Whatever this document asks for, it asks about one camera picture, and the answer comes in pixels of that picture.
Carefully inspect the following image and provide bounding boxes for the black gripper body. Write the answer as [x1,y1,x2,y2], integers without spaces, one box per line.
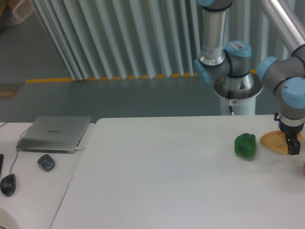
[274,113,305,140]

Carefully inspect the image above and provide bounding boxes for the triangular golden bread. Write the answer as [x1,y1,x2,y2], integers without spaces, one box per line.
[260,130,289,155]

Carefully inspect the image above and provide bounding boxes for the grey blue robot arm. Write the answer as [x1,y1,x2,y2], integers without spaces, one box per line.
[194,0,305,155]

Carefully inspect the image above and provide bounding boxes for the green bell pepper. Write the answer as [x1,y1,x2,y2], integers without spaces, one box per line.
[234,133,256,158]

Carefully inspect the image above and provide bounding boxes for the white usb plug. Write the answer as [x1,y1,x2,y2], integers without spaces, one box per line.
[75,147,85,151]

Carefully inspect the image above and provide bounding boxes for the white folding partition screen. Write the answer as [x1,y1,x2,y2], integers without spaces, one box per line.
[32,0,305,80]

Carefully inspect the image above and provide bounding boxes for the dark earbuds case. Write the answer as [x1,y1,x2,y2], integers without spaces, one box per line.
[37,154,56,172]

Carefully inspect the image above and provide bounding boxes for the silver closed laptop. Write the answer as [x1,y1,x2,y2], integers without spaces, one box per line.
[16,116,92,154]

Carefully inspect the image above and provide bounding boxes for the black computer mouse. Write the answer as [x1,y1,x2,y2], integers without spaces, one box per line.
[0,174,16,197]

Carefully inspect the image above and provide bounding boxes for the black keyboard edge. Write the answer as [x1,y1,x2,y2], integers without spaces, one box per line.
[0,154,4,176]

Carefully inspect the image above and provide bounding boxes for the white round object corner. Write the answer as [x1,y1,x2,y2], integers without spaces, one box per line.
[0,208,19,229]

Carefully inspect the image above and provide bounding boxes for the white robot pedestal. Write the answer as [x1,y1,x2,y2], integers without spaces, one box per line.
[214,73,263,115]

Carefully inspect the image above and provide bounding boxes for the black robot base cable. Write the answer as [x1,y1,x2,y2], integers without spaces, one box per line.
[227,89,235,116]

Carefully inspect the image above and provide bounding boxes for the black mouse cable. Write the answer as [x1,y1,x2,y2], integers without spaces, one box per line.
[0,121,31,176]

